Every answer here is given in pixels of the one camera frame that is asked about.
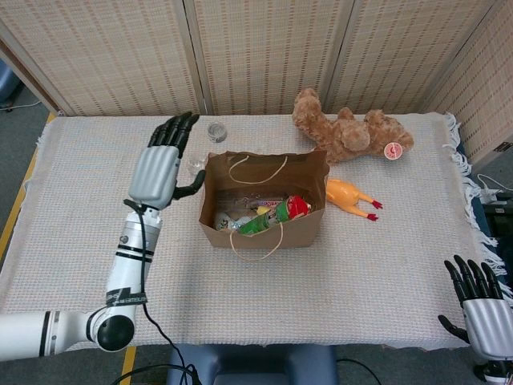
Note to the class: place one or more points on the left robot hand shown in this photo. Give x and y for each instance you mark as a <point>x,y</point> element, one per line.
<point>156,172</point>

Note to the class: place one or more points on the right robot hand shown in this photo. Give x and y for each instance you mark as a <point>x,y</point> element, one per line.
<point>487,325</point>

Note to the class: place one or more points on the white printed plastic packet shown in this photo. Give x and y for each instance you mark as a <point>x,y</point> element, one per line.
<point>228,220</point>

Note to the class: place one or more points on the yellow lemon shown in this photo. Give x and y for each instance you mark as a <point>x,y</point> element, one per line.
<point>262,210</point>

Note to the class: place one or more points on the green chips can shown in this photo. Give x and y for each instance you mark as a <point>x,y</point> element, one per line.
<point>272,216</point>

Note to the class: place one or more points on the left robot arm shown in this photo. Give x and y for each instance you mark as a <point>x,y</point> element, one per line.
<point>120,280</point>

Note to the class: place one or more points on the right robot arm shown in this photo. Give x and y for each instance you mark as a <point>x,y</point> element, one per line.
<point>497,373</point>

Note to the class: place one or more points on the brown paper shopping bag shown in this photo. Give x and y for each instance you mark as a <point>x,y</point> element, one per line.
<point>260,236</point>

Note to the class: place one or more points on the white power strip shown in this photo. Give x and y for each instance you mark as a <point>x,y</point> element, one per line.
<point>491,194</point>

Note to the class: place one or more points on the woven folding screen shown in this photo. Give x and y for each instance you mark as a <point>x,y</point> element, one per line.
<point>260,52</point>

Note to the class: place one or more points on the white woven tablecloth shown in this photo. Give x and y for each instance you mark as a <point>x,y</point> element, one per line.
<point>320,288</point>

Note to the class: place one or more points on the orange rubber chicken toy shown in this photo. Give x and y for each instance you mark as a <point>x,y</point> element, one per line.
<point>344,194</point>

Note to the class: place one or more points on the brown teddy bear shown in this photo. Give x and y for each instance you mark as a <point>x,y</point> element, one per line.
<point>344,136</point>

